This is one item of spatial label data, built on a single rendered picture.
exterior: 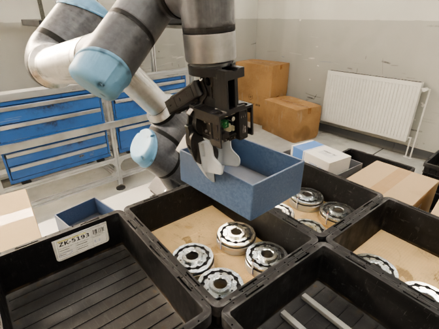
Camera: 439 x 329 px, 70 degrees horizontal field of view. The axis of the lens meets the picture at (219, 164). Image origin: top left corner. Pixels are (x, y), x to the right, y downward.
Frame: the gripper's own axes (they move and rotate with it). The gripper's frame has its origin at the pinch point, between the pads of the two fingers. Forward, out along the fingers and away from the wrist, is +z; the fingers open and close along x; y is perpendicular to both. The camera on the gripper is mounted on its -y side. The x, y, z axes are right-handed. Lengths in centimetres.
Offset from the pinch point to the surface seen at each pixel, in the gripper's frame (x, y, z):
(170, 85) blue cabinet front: 113, -198, 41
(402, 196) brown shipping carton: 65, 13, 31
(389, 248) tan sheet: 40, 20, 32
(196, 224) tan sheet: 8.4, -20.5, 29.7
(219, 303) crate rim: -9.1, 10.8, 18.1
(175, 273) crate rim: -10.9, -0.2, 18.0
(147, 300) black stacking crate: -15.6, -6.4, 27.7
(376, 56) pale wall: 321, -115, 43
